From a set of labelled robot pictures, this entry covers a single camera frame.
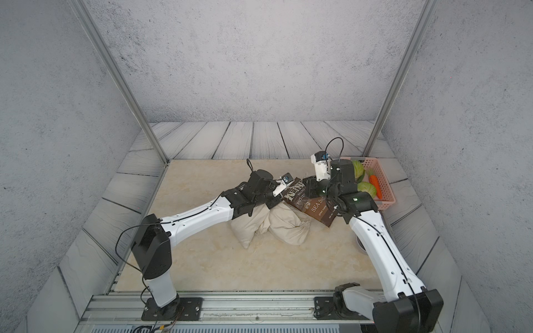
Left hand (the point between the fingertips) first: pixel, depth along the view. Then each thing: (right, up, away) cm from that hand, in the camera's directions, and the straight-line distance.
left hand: (282, 190), depth 83 cm
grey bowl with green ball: (+31, -21, -1) cm, 37 cm away
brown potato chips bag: (+17, -9, +13) cm, 23 cm away
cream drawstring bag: (+3, -15, +5) cm, 16 cm away
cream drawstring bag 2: (-14, -15, +1) cm, 21 cm away
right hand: (+8, +5, -10) cm, 14 cm away
